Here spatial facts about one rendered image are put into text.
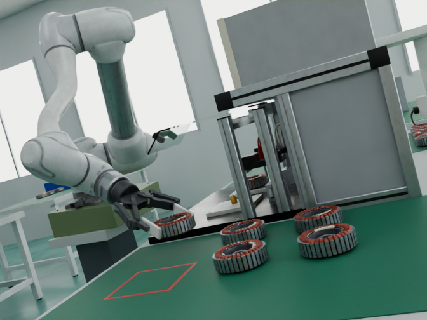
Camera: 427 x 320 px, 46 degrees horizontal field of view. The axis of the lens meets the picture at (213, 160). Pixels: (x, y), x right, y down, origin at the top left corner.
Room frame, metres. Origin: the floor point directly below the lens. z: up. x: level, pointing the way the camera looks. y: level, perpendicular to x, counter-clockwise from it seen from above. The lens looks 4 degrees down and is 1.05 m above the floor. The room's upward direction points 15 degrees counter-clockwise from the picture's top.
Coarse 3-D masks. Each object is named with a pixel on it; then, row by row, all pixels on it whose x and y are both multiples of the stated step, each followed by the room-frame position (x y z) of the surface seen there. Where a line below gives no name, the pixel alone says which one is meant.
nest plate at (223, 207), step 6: (252, 198) 1.57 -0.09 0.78; (258, 198) 1.55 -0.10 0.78; (222, 204) 1.60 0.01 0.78; (228, 204) 1.57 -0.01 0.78; (234, 204) 1.54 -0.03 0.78; (210, 210) 1.56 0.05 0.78; (216, 210) 1.53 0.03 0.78; (222, 210) 1.50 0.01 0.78; (228, 210) 1.50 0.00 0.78; (234, 210) 1.49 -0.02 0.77; (240, 210) 1.48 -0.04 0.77; (210, 216) 1.52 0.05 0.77
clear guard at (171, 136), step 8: (256, 104) 1.43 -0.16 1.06; (224, 112) 1.36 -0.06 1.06; (232, 112) 1.58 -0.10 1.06; (200, 120) 1.39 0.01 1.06; (168, 128) 1.42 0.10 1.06; (176, 128) 1.55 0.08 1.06; (184, 128) 1.62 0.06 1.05; (160, 136) 1.46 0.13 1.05; (168, 136) 1.52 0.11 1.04; (176, 136) 1.59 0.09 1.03; (152, 144) 1.44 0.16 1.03; (160, 144) 1.50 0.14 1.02; (168, 144) 1.57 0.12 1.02; (176, 144) 1.64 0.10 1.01; (152, 152) 1.47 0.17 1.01
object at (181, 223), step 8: (168, 216) 1.31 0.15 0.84; (176, 216) 1.30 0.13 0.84; (184, 216) 1.25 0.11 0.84; (192, 216) 1.25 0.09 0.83; (160, 224) 1.23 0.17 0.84; (168, 224) 1.22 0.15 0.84; (176, 224) 1.22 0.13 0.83; (184, 224) 1.22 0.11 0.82; (192, 224) 1.24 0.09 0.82; (168, 232) 1.21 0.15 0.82; (176, 232) 1.21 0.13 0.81
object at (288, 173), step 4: (284, 168) 1.75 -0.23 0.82; (288, 168) 1.71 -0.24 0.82; (284, 172) 1.71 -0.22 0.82; (288, 172) 1.71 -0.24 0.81; (292, 172) 1.70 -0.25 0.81; (284, 176) 1.71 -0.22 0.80; (288, 176) 1.71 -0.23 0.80; (292, 176) 1.70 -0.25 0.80; (288, 180) 1.71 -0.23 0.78; (292, 180) 1.70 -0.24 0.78; (288, 184) 1.71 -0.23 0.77
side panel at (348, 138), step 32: (288, 96) 1.26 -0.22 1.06; (320, 96) 1.25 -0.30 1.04; (352, 96) 1.22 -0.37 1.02; (384, 96) 1.18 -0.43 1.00; (288, 128) 1.27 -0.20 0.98; (320, 128) 1.25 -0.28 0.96; (352, 128) 1.23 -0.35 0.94; (384, 128) 1.20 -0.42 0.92; (320, 160) 1.26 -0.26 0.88; (352, 160) 1.23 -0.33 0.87; (384, 160) 1.21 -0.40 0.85; (320, 192) 1.27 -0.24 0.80; (352, 192) 1.24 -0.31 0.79; (384, 192) 1.20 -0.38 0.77; (416, 192) 1.18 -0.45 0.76
